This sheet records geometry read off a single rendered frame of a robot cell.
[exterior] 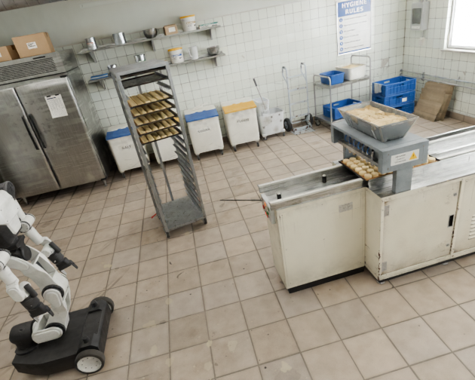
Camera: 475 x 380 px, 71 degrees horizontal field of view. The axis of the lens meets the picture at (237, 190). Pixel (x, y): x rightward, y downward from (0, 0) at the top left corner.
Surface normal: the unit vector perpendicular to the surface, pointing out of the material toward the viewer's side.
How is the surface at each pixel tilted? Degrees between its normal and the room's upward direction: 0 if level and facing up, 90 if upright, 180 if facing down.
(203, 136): 92
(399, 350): 0
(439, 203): 90
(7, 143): 90
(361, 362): 0
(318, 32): 90
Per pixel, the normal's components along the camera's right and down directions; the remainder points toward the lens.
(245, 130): 0.17, 0.47
